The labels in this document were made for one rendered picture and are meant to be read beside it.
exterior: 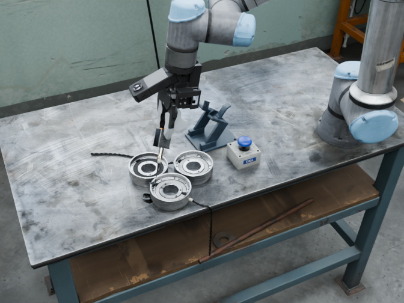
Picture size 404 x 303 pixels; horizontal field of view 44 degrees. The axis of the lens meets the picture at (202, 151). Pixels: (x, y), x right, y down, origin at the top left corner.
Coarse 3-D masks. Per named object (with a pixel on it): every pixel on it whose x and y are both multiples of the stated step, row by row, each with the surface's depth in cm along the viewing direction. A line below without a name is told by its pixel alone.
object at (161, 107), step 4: (160, 100) 126; (160, 104) 126; (160, 108) 127; (164, 108) 126; (160, 112) 127; (164, 112) 127; (160, 116) 128; (164, 116) 128; (160, 120) 128; (164, 120) 129; (160, 124) 129
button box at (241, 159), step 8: (232, 144) 139; (232, 152) 138; (240, 152) 137; (248, 152) 137; (256, 152) 137; (232, 160) 139; (240, 160) 136; (248, 160) 137; (256, 160) 138; (240, 168) 138
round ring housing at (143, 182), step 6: (138, 156) 136; (144, 156) 137; (150, 156) 137; (156, 156) 137; (162, 156) 135; (132, 162) 135; (144, 162) 135; (150, 162) 135; (162, 162) 135; (132, 168) 133; (138, 168) 133; (144, 168) 136; (150, 168) 136; (156, 168) 133; (132, 174) 130; (144, 174) 131; (150, 174) 132; (138, 180) 130; (144, 180) 129; (150, 180) 129; (144, 186) 131
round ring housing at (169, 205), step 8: (160, 176) 129; (168, 176) 131; (176, 176) 131; (184, 176) 129; (152, 184) 127; (168, 184) 129; (176, 184) 129; (184, 184) 129; (152, 192) 125; (160, 192) 126; (168, 192) 130; (176, 192) 130; (152, 200) 126; (160, 200) 123; (176, 200) 123; (184, 200) 124; (160, 208) 126; (168, 208) 124; (176, 208) 125
